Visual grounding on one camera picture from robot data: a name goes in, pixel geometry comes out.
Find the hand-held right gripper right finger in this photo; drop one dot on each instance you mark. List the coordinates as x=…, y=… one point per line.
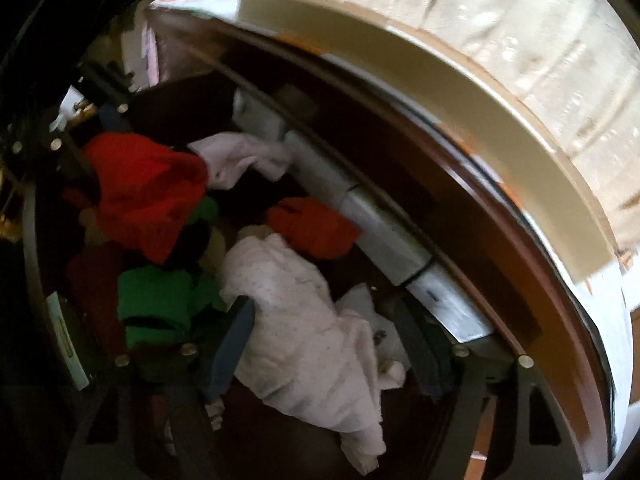
x=420, y=355

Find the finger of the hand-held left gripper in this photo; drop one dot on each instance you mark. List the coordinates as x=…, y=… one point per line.
x=70, y=157
x=112, y=95

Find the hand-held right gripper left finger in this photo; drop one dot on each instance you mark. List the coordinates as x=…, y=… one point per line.
x=232, y=345

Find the pink dotted sock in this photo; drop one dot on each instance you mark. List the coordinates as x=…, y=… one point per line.
x=295, y=325

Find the bright red underwear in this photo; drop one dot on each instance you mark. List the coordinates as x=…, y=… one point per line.
x=145, y=190

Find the green and black underwear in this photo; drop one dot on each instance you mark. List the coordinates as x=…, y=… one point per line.
x=155, y=305

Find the pink printed underwear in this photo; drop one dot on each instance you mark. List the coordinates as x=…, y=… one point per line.
x=235, y=157

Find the brown wooden table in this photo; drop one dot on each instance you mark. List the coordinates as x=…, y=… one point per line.
x=525, y=260

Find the cream floral curtain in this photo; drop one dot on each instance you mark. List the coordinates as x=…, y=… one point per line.
x=500, y=20

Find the silver drawer rail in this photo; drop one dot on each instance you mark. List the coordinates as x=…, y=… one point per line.
x=380, y=230

